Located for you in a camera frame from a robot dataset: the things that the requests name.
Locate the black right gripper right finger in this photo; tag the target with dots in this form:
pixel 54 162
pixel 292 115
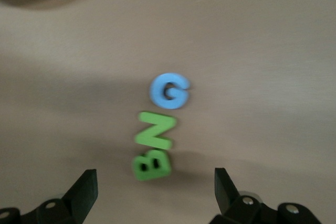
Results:
pixel 228 195

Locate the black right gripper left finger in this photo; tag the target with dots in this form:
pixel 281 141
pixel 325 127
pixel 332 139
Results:
pixel 76 197

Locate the green letter B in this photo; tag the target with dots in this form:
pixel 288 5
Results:
pixel 161 170

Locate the green letter N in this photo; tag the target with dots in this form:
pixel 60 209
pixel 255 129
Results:
pixel 155 130

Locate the blue letter G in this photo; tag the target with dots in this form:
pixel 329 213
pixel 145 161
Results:
pixel 157 95

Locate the brown table cover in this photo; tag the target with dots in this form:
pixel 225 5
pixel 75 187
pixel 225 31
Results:
pixel 236 51

